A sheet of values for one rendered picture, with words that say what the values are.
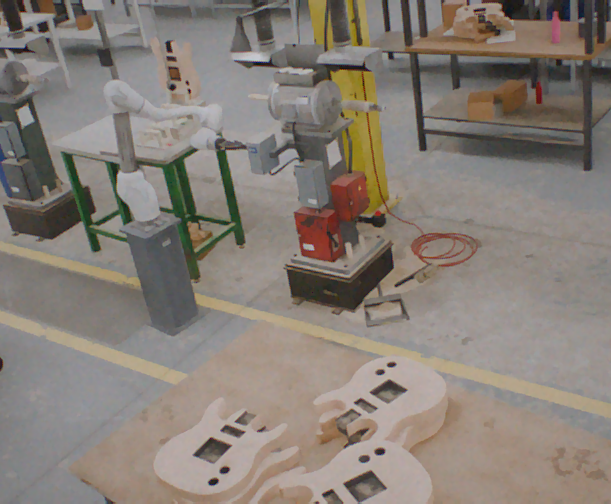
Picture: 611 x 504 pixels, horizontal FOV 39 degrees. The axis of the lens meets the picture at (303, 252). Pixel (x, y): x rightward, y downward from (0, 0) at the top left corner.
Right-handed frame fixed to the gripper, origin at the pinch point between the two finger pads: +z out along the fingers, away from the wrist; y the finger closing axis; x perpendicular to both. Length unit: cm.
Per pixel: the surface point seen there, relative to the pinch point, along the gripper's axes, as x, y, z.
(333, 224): -52, -16, 43
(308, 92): 27.2, -23.2, 35.0
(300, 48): 47, -39, 22
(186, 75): 24, -44, -80
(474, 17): 0, -258, 22
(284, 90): 26.7, -24.4, 16.9
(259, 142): 4.9, 1.6, 13.5
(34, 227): -98, -4, -248
